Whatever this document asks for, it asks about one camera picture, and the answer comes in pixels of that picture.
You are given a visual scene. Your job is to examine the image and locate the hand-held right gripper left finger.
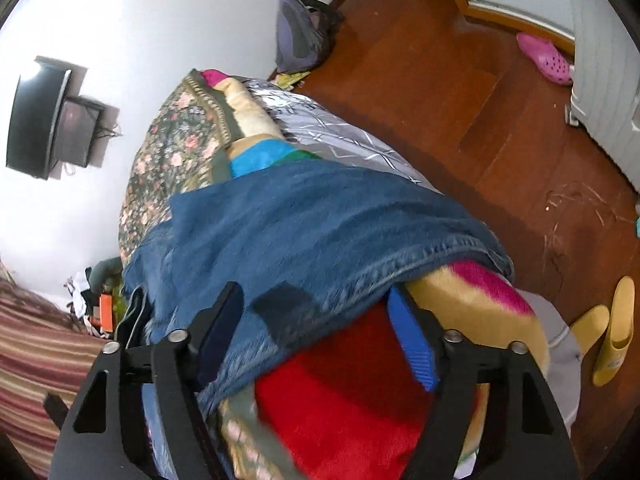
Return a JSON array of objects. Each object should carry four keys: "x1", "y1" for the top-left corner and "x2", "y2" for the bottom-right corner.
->
[{"x1": 50, "y1": 281, "x2": 246, "y2": 480}]

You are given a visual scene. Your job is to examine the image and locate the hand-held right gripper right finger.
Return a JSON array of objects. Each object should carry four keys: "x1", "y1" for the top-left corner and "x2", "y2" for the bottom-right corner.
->
[{"x1": 386, "y1": 284, "x2": 573, "y2": 480}]

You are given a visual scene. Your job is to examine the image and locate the blue denim jeans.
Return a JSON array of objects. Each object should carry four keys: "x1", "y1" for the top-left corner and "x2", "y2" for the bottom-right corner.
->
[{"x1": 122, "y1": 162, "x2": 516, "y2": 416}]

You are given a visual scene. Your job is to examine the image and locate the colourful plush blanket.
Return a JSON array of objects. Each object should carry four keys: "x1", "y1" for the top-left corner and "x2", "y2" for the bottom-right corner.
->
[{"x1": 200, "y1": 69, "x2": 551, "y2": 480}]

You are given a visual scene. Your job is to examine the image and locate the orange box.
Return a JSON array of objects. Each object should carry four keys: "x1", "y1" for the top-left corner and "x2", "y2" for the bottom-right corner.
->
[{"x1": 98, "y1": 294, "x2": 117, "y2": 333}]

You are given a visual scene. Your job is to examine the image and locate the pile of clutter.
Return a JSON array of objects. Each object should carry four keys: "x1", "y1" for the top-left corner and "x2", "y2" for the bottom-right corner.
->
[{"x1": 65, "y1": 257, "x2": 126, "y2": 341}]

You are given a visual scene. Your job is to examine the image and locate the yellow slipper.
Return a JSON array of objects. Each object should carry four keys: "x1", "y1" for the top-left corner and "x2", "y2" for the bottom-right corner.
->
[
  {"x1": 592, "y1": 276, "x2": 636, "y2": 387},
  {"x1": 570, "y1": 305, "x2": 611, "y2": 356}
]

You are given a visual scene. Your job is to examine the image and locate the floral blanket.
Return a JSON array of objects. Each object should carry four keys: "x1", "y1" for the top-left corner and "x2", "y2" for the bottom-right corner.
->
[{"x1": 119, "y1": 71, "x2": 321, "y2": 480}]

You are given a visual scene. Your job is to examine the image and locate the striped red curtain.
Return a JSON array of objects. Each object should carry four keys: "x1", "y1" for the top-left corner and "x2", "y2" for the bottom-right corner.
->
[{"x1": 0, "y1": 260, "x2": 101, "y2": 480}]

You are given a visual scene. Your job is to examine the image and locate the pink clog slipper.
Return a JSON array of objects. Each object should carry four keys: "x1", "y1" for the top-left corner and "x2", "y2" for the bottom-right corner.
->
[{"x1": 516, "y1": 31, "x2": 574, "y2": 86}]

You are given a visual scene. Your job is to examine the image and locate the purple bag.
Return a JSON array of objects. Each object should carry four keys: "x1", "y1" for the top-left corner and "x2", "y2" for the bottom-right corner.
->
[{"x1": 275, "y1": 0, "x2": 346, "y2": 75}]

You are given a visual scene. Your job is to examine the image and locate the white ribbed cabinet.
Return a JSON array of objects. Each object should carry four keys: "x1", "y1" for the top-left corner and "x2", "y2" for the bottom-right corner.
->
[{"x1": 565, "y1": 0, "x2": 640, "y2": 196}]

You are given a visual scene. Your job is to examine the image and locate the small black wall monitor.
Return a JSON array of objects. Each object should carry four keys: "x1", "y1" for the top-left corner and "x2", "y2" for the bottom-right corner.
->
[{"x1": 55, "y1": 97, "x2": 103, "y2": 168}]

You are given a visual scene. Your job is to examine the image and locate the black wall television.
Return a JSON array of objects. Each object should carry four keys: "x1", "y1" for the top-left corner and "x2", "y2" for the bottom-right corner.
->
[{"x1": 6, "y1": 57, "x2": 72, "y2": 181}]

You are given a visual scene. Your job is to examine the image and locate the wooden door frame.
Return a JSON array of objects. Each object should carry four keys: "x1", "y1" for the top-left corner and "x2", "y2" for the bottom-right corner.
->
[{"x1": 432, "y1": 0, "x2": 577, "y2": 56}]

